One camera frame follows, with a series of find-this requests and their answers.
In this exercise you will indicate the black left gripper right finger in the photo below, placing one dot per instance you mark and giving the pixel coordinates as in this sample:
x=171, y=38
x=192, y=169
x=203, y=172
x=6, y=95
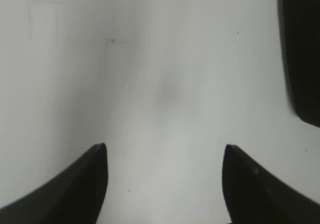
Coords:
x=254, y=195

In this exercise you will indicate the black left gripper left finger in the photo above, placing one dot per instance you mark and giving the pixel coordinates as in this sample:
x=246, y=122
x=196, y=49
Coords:
x=76, y=195

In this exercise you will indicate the black canvas tote bag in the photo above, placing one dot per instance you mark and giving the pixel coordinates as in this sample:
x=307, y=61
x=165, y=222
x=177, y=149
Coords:
x=299, y=29

